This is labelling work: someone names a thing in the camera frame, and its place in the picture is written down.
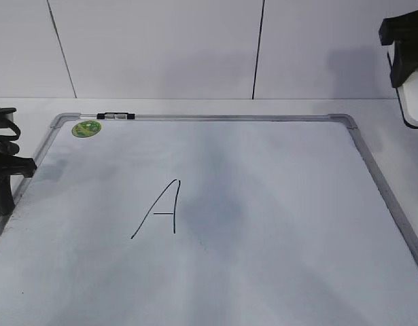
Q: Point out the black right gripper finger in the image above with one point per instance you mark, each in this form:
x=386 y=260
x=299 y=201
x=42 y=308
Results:
x=402 y=33

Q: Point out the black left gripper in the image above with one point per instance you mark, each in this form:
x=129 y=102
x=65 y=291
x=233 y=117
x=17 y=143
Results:
x=10 y=163

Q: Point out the white whiteboard eraser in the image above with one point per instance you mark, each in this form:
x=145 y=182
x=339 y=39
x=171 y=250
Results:
x=408 y=100

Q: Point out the round green magnet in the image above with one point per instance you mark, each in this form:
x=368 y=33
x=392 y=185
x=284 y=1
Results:
x=86 y=129

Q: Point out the white aluminium-framed whiteboard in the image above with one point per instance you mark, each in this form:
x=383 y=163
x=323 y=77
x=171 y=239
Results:
x=207 y=220

